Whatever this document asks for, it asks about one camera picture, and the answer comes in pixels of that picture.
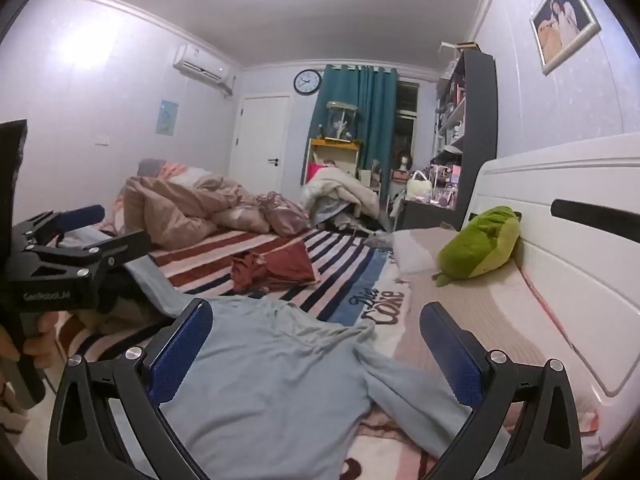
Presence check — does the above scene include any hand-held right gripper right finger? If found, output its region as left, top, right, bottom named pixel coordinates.
left=419, top=301, right=585, bottom=480

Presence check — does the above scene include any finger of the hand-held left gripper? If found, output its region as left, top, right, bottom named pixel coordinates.
left=27, top=229, right=153, bottom=283
left=10, top=204, right=107, bottom=250

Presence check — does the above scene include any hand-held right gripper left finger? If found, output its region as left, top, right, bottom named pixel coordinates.
left=47, top=299, right=215, bottom=480

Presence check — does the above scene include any light blue hoodie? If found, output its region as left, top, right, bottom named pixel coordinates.
left=55, top=225, right=476, bottom=480

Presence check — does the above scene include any pile of pale clothes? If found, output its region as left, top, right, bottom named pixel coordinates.
left=300, top=160, right=381, bottom=226

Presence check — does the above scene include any person's left hand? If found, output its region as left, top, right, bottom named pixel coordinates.
left=0, top=312, right=57, bottom=378

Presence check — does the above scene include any beige striped pillow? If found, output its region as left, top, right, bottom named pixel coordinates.
left=392, top=225, right=551, bottom=376

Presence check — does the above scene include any beige duvet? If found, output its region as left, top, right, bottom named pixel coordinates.
left=122, top=172, right=273, bottom=251

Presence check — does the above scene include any green plush toy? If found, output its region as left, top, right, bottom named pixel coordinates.
left=434, top=206, right=522, bottom=287

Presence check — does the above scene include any red garment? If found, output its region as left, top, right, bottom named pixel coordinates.
left=231, top=247, right=321, bottom=293

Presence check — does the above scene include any cluttered dark desk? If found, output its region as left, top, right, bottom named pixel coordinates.
left=390, top=160, right=466, bottom=231

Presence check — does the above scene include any white bed headboard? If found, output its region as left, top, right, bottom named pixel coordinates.
left=460, top=132, right=640, bottom=461

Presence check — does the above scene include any white handbag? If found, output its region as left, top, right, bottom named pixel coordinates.
left=406, top=170, right=433, bottom=203

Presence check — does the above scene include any pink floral cloth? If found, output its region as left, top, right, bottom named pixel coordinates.
left=257, top=191, right=311, bottom=238

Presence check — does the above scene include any white door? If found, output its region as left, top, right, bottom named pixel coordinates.
left=235, top=92, right=292, bottom=196

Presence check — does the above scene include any white air conditioner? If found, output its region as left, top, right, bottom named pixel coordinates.
left=173, top=43, right=236, bottom=96

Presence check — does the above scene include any dark tall bookshelf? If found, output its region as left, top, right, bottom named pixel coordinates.
left=432, top=42, right=498, bottom=221

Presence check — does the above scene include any window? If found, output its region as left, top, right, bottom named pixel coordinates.
left=392, top=80, right=420, bottom=161

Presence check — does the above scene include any teal curtain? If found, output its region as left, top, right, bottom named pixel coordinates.
left=307, top=63, right=398, bottom=191

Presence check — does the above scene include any glass tank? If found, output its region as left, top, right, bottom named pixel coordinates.
left=324, top=101, right=360, bottom=141

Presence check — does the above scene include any blue wall poster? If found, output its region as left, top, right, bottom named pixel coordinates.
left=156, top=99, right=179, bottom=137

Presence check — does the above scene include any round wall clock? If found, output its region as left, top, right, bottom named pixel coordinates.
left=293, top=69, right=322, bottom=96

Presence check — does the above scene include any framed wall photo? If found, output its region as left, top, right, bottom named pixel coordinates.
left=530, top=0, right=601, bottom=77

